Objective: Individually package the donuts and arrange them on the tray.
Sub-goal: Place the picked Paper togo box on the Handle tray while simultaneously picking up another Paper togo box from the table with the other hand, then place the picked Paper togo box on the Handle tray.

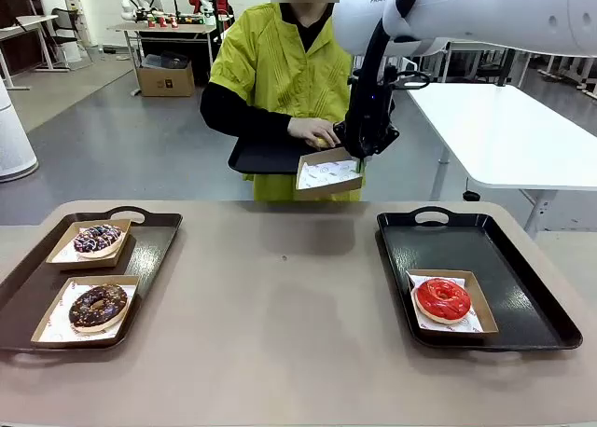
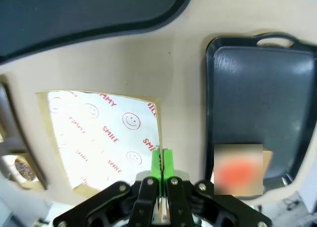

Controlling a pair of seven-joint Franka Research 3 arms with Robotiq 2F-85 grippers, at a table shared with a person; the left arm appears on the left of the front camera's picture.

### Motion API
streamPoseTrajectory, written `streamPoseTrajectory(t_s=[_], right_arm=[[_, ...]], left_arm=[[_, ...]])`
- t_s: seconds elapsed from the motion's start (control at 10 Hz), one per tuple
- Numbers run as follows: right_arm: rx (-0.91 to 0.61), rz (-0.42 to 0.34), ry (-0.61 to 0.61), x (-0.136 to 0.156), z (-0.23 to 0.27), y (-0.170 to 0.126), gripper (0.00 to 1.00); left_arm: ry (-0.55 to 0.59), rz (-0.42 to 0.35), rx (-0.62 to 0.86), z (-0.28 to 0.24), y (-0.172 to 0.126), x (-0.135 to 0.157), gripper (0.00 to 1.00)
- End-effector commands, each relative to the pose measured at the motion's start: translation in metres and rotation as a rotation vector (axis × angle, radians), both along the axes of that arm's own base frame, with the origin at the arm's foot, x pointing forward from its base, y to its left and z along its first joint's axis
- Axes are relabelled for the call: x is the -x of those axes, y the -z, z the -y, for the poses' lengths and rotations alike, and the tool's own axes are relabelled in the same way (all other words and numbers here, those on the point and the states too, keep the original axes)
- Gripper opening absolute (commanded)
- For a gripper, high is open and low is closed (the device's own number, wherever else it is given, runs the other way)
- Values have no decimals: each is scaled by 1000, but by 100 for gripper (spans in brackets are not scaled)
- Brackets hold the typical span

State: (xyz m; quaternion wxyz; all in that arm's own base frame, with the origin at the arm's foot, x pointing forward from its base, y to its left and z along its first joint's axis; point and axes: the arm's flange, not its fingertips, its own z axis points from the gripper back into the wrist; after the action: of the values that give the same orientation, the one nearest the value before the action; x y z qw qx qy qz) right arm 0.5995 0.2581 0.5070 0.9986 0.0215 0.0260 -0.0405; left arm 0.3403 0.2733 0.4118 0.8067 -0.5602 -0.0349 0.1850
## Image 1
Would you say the large white table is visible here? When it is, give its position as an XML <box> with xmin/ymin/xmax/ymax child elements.
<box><xmin>403</xmin><ymin>82</ymin><xmax>597</xmax><ymax>240</ymax></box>

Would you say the thin grey cable loop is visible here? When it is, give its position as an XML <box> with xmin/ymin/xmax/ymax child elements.
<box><xmin>386</xmin><ymin>70</ymin><xmax>431</xmax><ymax>90</ymax></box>

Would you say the purple drizzled sprinkle donut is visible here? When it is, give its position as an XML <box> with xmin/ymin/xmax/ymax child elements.
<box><xmin>73</xmin><ymin>224</ymin><xmax>126</xmax><ymax>259</ymax></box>

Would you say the white background work table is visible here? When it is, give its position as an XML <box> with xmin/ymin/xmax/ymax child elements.
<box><xmin>106</xmin><ymin>21</ymin><xmax>225</xmax><ymax>97</ymax></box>

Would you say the chocolate sprinkle donut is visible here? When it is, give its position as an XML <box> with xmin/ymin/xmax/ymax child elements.
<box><xmin>68</xmin><ymin>282</ymin><xmax>130</xmax><ymax>335</ymax></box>

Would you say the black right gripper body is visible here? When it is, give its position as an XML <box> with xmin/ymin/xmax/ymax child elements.
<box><xmin>370</xmin><ymin>75</ymin><xmax>396</xmax><ymax>130</ymax></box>

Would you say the black plastic tray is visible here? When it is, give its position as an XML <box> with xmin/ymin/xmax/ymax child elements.
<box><xmin>375</xmin><ymin>206</ymin><xmax>584</xmax><ymax>353</ymax></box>
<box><xmin>227</xmin><ymin>135</ymin><xmax>349</xmax><ymax>175</ymax></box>

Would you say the kraft paper box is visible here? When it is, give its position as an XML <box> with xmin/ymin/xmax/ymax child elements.
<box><xmin>30</xmin><ymin>274</ymin><xmax>141</xmax><ymax>350</ymax></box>
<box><xmin>405</xmin><ymin>269</ymin><xmax>499</xmax><ymax>337</ymax></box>
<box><xmin>45</xmin><ymin>218</ymin><xmax>133</xmax><ymax>272</ymax></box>
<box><xmin>295</xmin><ymin>146</ymin><xmax>365</xmax><ymax>202</ymax></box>

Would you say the white cylindrical appliance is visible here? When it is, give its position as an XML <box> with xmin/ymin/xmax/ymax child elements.
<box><xmin>0</xmin><ymin>77</ymin><xmax>40</xmax><ymax>184</ymax></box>

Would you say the red glazed donut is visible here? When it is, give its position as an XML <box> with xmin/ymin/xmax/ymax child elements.
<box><xmin>414</xmin><ymin>278</ymin><xmax>473</xmax><ymax>325</ymax></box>

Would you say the dark brown handled tray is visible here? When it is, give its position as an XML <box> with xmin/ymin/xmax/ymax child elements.
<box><xmin>0</xmin><ymin>205</ymin><xmax>184</xmax><ymax>367</ymax></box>

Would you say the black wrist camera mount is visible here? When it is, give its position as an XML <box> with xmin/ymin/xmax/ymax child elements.
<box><xmin>372</xmin><ymin>124</ymin><xmax>401</xmax><ymax>156</ymax></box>

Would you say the person's right forearm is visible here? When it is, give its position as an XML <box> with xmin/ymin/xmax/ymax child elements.
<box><xmin>200</xmin><ymin>82</ymin><xmax>299</xmax><ymax>142</ymax></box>

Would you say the grey office chair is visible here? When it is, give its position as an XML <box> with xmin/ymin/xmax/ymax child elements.
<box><xmin>46</xmin><ymin>7</ymin><xmax>94</xmax><ymax>72</ymax></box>

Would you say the white office desk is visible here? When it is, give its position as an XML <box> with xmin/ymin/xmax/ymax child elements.
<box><xmin>0</xmin><ymin>14</ymin><xmax>60</xmax><ymax>91</ymax></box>

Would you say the person's right hand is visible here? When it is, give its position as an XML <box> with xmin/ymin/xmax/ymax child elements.
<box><xmin>287</xmin><ymin>117</ymin><xmax>340</xmax><ymax>149</ymax></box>

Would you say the person in yellow-green jacket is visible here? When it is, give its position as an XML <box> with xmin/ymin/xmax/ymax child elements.
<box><xmin>200</xmin><ymin>1</ymin><xmax>368</xmax><ymax>203</ymax></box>

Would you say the white smiley print liner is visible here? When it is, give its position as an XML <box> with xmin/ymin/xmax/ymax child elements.
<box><xmin>49</xmin><ymin>221</ymin><xmax>130</xmax><ymax>264</ymax></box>
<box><xmin>39</xmin><ymin>280</ymin><xmax>140</xmax><ymax>342</ymax></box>
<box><xmin>409</xmin><ymin>272</ymin><xmax>484</xmax><ymax>334</ymax></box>
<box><xmin>298</xmin><ymin>158</ymin><xmax>363</xmax><ymax>190</ymax></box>

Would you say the cardboard box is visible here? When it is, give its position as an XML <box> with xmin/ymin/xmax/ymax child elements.
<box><xmin>136</xmin><ymin>61</ymin><xmax>196</xmax><ymax>98</ymax></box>

